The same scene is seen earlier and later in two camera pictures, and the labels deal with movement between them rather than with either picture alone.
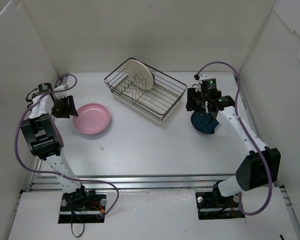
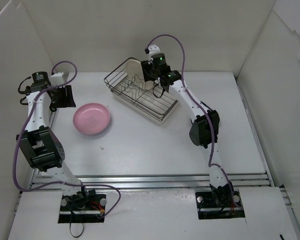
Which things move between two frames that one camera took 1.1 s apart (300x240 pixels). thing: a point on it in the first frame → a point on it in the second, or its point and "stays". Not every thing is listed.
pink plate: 92,118 stays
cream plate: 139,74 stays
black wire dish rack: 157,101 stays
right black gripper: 193,100 → 145,70
